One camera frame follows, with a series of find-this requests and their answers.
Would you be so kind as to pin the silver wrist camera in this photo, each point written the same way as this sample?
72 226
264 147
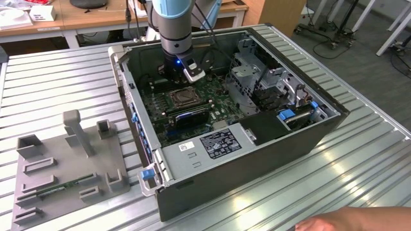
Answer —
194 72

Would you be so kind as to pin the dark grey oval object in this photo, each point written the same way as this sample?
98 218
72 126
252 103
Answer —
88 3

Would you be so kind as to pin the grey power supply unit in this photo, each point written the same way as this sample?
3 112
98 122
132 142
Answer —
192 163

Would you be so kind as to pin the black PC case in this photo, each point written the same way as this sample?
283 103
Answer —
240 187

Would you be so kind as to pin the wooden desk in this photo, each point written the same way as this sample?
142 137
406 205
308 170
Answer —
96 16

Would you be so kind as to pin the blue disk carrier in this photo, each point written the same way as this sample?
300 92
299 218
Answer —
286 115

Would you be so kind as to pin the green RAM stick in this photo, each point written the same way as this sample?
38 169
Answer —
58 188

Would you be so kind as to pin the CPU socket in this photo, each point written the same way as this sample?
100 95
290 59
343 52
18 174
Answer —
187 105

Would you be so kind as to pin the person's bare forearm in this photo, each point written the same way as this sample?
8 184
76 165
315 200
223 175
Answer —
379 219

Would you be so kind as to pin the white cardboard box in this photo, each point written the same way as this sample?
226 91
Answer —
43 13

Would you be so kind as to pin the grey metal drive cage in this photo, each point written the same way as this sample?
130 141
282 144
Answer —
246 69

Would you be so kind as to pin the wooden cabinet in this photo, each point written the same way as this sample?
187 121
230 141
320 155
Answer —
279 14

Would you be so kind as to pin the silver square CPU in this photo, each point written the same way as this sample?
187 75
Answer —
186 96

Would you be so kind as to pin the red white plastic bag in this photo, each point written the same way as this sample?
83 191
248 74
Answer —
39 2

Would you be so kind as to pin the white table frame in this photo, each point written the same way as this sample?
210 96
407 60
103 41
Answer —
391 39

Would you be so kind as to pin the blue plastic clip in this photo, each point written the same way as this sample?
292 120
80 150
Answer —
314 105

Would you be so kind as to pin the silver chipset heatsink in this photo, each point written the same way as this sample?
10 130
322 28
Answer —
220 125

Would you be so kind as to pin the black fan expansion card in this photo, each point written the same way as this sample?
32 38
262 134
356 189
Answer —
192 118

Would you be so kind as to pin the white foam tray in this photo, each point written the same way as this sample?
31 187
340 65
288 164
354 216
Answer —
14 20

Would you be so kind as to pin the green motherboard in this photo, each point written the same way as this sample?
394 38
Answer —
222 101

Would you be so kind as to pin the grey parts rack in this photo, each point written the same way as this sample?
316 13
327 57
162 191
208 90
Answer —
74 163

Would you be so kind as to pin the black wheeled stand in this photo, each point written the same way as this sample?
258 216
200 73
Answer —
346 21

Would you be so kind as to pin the blue case latch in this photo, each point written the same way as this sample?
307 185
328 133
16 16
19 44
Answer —
147 175

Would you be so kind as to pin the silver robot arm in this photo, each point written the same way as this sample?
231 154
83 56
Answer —
175 31

